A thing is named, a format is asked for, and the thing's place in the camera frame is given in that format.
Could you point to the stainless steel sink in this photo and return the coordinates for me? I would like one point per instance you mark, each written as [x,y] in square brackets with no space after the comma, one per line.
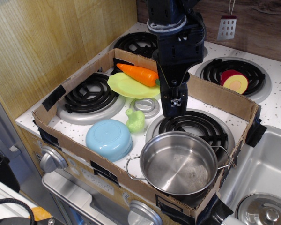
[258,170]

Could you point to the silver oven knob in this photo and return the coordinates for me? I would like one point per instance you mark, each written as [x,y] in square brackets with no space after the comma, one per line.
[141,214]
[51,160]

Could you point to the green toy broccoli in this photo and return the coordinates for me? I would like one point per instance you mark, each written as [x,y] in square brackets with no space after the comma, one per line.
[136,120]

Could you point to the orange toy carrot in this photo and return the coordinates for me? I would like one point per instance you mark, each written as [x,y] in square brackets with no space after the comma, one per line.
[143,75]

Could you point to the right silver oven knob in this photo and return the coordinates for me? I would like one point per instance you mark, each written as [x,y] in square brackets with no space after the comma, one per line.
[141,214]

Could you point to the light blue upturned bowl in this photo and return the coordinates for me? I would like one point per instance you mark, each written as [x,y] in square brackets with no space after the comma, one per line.
[109,138]

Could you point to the black burner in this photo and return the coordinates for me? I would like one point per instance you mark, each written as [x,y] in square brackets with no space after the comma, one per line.
[140,43]
[91,101]
[200,123]
[260,84]

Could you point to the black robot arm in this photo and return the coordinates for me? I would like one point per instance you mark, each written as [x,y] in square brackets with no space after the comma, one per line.
[168,12]

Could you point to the left silver oven knob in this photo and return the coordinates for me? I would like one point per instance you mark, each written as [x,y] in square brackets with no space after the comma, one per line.
[51,160]

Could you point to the orange yellow object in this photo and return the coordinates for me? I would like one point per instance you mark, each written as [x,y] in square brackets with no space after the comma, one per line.
[40,213]

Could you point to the silver oven door handle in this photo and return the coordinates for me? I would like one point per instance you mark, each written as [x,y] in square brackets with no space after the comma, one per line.
[83,206]

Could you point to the back left black burner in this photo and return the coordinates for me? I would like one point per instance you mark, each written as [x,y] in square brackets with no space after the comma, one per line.
[140,43]

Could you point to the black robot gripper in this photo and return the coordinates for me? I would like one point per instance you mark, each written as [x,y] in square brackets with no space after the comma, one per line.
[180,47]

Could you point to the front left black burner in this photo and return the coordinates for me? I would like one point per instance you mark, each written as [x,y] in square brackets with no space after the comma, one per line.
[91,101]

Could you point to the stainless steel pot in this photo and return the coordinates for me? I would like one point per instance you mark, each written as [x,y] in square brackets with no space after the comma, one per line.
[179,163]

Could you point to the red yellow toy fruit half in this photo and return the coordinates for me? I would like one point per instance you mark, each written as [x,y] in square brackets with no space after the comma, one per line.
[234,80]

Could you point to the steel pot lid in sink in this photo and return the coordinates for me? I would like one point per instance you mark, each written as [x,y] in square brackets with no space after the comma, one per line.
[259,209]

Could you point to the front right black burner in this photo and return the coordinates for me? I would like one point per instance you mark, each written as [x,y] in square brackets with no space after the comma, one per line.
[200,123]

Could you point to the hanging metal spatula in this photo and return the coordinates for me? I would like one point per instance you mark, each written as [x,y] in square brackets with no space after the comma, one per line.
[227,27]

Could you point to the yellow-green plastic plate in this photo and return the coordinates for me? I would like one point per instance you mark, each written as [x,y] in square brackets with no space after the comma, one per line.
[129,87]

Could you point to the grey centre stove knob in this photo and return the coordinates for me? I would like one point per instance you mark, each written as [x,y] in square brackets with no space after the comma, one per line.
[149,106]

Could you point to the back right black burner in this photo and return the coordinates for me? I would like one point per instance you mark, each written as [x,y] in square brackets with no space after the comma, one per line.
[260,84]

